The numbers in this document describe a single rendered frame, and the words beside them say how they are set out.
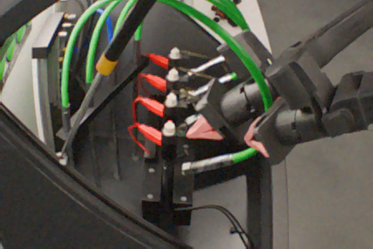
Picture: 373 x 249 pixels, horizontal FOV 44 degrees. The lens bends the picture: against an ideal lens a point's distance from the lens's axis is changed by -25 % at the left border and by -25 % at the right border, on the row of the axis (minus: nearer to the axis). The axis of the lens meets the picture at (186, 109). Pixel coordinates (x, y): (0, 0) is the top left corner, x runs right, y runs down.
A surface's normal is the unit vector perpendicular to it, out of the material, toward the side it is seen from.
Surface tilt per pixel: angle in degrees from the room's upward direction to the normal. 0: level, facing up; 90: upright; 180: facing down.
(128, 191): 0
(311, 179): 0
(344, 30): 61
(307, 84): 97
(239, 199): 0
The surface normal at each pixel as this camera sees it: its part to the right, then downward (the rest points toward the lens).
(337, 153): 0.06, -0.79
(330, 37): 0.04, 0.09
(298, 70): -0.49, 0.59
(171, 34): -0.02, 0.61
